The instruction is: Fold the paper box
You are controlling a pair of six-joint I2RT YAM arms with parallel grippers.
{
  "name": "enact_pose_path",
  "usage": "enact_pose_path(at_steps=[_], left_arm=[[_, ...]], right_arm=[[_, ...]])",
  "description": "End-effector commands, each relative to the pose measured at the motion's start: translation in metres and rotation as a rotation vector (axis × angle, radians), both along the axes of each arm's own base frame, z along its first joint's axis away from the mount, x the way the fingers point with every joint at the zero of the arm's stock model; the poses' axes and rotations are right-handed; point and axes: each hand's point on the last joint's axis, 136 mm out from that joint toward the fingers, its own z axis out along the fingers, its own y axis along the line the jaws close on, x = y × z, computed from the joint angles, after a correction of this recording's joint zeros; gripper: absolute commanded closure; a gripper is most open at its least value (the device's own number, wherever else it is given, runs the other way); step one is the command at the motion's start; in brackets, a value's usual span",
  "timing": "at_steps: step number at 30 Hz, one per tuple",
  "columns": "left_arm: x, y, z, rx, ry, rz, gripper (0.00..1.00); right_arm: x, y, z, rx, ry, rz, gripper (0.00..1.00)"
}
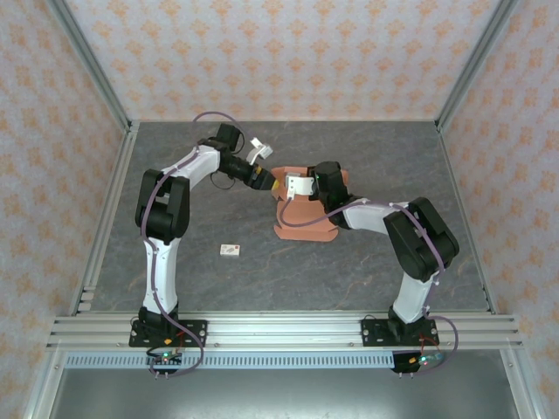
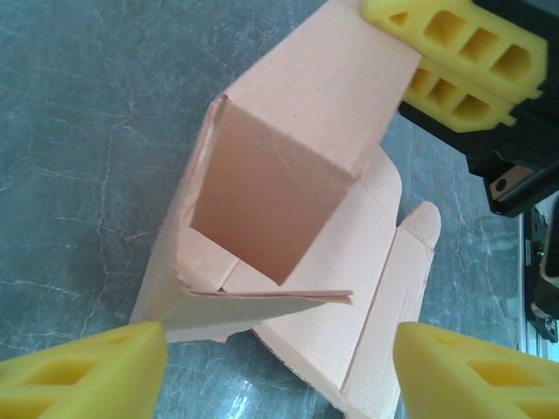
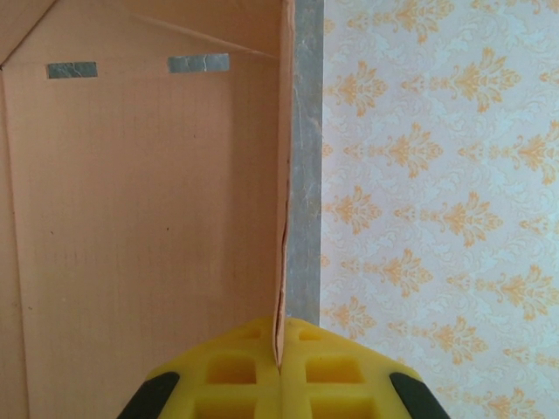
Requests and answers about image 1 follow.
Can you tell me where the aluminium frame post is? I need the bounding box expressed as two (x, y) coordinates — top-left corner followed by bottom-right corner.
(45, 0), (135, 134)
(435, 0), (521, 132)

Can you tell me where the aluminium table side rail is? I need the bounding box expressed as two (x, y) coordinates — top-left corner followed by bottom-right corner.
(436, 123), (499, 316)
(67, 121), (141, 316)

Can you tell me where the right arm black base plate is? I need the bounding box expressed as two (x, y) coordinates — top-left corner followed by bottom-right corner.
(361, 317), (438, 348)

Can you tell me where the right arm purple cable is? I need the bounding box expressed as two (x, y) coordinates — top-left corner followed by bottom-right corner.
(278, 194), (460, 376)

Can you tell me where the aluminium frame leg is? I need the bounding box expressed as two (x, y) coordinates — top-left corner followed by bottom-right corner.
(500, 347), (542, 419)
(24, 347), (66, 419)

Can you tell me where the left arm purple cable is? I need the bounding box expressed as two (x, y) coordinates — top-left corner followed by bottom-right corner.
(143, 111), (259, 377)

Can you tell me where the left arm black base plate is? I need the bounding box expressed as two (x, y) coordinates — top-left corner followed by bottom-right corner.
(128, 319), (209, 348)

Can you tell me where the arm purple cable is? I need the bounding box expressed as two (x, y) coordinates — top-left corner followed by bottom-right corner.
(143, 111), (259, 377)
(278, 194), (460, 376)

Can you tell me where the aluminium mounting rail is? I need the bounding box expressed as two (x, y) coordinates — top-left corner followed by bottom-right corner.
(46, 312), (523, 350)

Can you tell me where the slotted grey cable duct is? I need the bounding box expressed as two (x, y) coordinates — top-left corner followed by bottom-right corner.
(64, 352), (397, 370)

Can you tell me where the grey metal sheet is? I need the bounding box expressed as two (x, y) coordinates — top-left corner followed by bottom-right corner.
(47, 368), (516, 419)

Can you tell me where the pink paper box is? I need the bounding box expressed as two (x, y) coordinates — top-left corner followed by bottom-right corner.
(271, 165), (350, 242)

